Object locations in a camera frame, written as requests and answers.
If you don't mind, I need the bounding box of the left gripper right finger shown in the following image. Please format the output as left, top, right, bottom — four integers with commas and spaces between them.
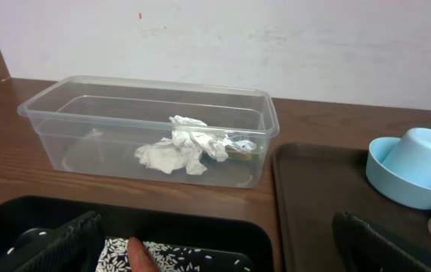
332, 211, 431, 272

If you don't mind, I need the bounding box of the dark brown serving tray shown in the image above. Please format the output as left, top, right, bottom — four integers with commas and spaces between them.
271, 143, 431, 271

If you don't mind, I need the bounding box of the black waste tray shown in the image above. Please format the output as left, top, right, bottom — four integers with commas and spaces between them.
0, 196, 274, 271

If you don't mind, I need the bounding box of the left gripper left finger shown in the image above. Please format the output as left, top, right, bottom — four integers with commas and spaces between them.
0, 211, 105, 272

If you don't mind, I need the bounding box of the light blue cup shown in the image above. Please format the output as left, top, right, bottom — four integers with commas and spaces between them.
383, 128, 431, 189

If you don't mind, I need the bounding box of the orange carrot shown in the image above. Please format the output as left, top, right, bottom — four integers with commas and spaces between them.
127, 237, 158, 272

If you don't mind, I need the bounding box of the green snack wrapper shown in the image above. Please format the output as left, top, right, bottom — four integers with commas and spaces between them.
223, 138, 259, 161

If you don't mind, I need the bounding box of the light blue bowl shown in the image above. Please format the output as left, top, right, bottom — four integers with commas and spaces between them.
366, 137, 431, 210

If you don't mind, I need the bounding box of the white tissue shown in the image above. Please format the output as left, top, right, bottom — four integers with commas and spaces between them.
134, 128, 228, 175

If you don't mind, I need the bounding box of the clear plastic bin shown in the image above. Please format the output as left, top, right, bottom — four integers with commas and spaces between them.
17, 76, 280, 188

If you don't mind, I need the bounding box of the white rice pile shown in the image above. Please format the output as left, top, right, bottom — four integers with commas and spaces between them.
94, 238, 256, 272

